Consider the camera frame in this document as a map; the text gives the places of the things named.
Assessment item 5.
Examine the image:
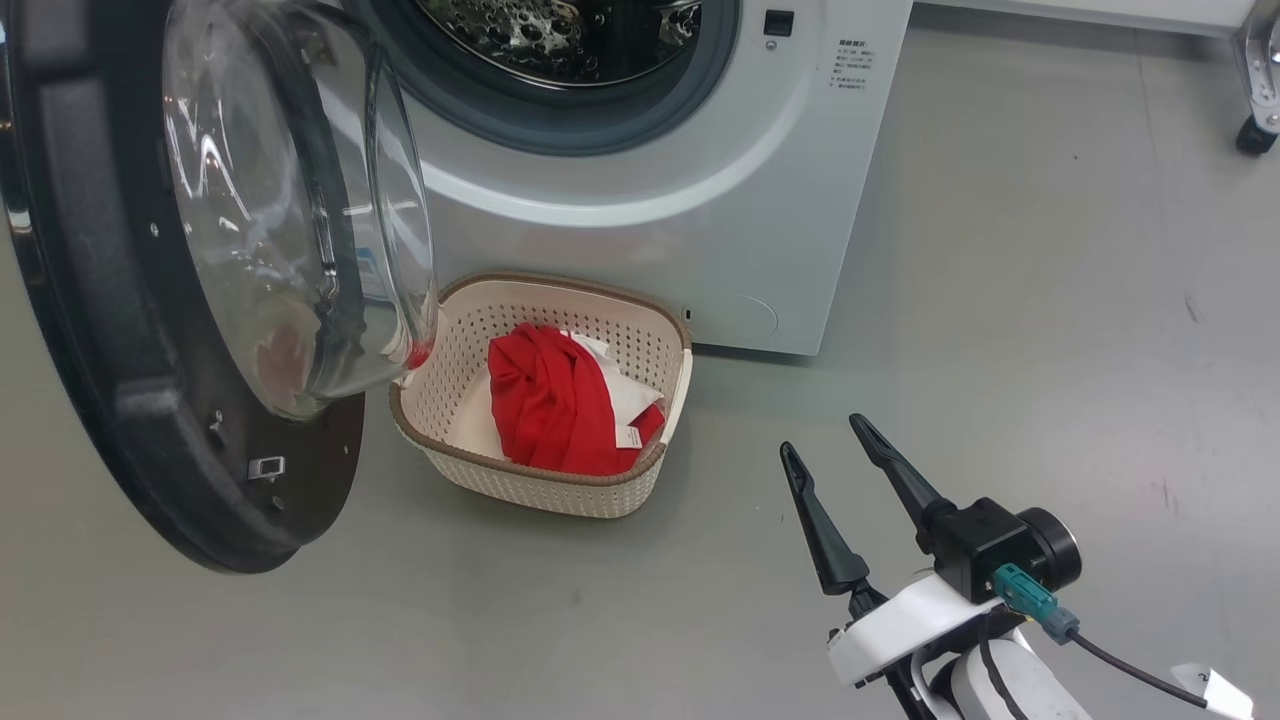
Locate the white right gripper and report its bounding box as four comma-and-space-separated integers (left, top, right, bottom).
779, 413, 1017, 688

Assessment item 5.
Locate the red garment white trim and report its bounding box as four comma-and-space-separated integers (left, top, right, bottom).
560, 330, 666, 431

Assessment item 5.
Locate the plain red garment white tag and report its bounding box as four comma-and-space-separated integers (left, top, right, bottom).
487, 322, 668, 477

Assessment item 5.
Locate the round glass washing machine door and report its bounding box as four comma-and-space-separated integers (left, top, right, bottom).
0, 0, 441, 576

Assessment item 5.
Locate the white front-load washing machine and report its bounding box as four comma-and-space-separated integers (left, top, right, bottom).
300, 0, 916, 358

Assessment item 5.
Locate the cream perforated laundry basket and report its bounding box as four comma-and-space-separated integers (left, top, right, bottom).
388, 272, 694, 520

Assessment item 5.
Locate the stainless steel washer drum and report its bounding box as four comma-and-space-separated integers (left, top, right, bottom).
415, 0, 701, 89

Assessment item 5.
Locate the metal partition leg with caster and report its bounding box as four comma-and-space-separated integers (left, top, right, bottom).
1232, 0, 1280, 157

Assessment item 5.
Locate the teal connector with black cable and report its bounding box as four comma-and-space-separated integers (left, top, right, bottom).
993, 563, 1211, 711

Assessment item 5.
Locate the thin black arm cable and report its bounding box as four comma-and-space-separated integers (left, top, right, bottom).
978, 638, 1031, 720

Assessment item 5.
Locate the white cable tag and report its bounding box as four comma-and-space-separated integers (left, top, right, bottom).
1170, 662, 1256, 720

